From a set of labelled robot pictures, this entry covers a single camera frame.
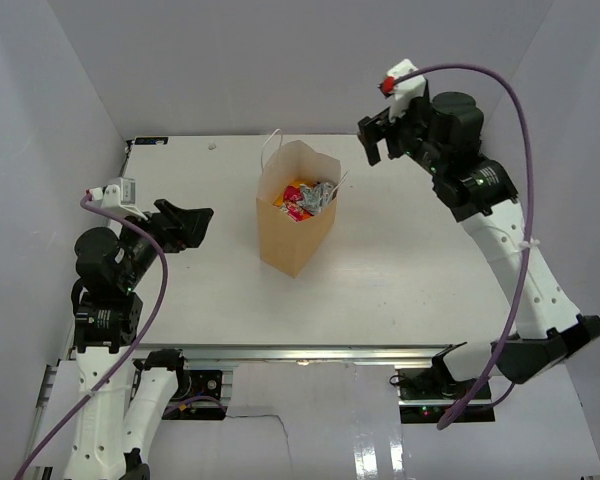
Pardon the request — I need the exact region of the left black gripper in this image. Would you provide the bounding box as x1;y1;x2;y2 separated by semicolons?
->
118;197;213;289

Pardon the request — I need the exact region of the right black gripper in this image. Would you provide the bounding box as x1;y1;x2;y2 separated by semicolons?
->
358;92;446;177

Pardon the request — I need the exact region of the large orange gummy bag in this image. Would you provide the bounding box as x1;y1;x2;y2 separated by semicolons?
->
273;179;315;207

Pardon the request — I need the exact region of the red candy packet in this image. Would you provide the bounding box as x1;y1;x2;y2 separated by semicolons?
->
298;182;335;216
277;185;312;222

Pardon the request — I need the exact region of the red candy packet front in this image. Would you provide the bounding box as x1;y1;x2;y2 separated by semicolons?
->
277;185;312;222

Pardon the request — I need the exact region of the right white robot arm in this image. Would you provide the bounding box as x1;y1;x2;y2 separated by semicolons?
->
358;92;600;384

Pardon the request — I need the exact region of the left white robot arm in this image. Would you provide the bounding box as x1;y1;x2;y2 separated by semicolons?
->
63;199;214;479

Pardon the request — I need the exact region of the brown paper bag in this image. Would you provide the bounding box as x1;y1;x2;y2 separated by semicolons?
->
255;140;347;278

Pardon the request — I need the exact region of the left blue table label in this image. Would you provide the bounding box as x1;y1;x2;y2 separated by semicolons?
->
133;136;169;146

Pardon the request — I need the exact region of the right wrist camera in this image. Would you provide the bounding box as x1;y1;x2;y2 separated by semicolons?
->
380;59;427;123

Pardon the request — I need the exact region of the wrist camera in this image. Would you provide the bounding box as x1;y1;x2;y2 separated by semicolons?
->
87;177;148;220
380;59;427;123

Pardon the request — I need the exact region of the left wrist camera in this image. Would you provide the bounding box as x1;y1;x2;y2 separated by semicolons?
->
87;177;148;220

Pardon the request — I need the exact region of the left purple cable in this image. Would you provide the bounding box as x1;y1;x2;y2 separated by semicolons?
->
12;193;170;480

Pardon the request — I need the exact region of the purple cable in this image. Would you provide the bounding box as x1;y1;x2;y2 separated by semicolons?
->
392;62;537;431
12;193;170;480

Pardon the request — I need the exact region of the aluminium front rail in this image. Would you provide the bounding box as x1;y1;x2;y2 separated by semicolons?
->
39;344;511;401

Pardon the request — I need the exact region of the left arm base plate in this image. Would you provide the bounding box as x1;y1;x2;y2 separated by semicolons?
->
162;369;226;421

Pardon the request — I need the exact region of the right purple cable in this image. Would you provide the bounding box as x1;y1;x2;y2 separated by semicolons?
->
392;62;537;431

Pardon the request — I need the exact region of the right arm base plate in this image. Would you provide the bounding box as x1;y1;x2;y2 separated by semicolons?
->
389;368;495;425

